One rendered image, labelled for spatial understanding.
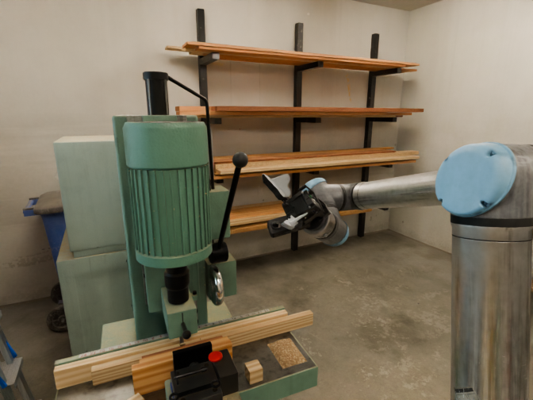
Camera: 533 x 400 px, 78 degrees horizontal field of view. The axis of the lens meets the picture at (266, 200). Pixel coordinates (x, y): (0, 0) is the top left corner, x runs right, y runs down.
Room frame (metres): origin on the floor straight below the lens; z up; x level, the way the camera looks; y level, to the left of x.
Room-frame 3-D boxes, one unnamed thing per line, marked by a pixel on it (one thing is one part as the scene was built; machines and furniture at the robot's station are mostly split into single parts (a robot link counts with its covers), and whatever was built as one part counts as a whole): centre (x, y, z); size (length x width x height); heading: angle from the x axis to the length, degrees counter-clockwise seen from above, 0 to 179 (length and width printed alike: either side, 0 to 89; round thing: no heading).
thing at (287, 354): (0.76, -0.05, 0.91); 0.10 x 0.07 x 0.02; 23
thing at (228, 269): (0.97, 0.15, 1.02); 0.09 x 0.07 x 0.12; 113
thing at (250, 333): (0.77, 0.14, 0.92); 0.60 x 0.02 x 0.04; 113
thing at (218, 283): (0.91, 0.16, 1.02); 0.12 x 0.03 x 0.12; 23
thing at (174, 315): (0.76, 0.23, 1.03); 0.14 x 0.07 x 0.09; 23
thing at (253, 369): (0.67, 0.03, 0.92); 0.03 x 0.03 x 0.03; 25
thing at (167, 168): (0.74, 0.22, 1.35); 0.18 x 0.18 x 0.31
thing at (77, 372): (0.76, 0.22, 0.93); 0.60 x 0.02 x 0.05; 113
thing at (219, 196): (1.00, 0.16, 1.23); 0.09 x 0.08 x 0.15; 23
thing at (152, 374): (0.67, 0.20, 0.94); 0.23 x 0.02 x 0.07; 113
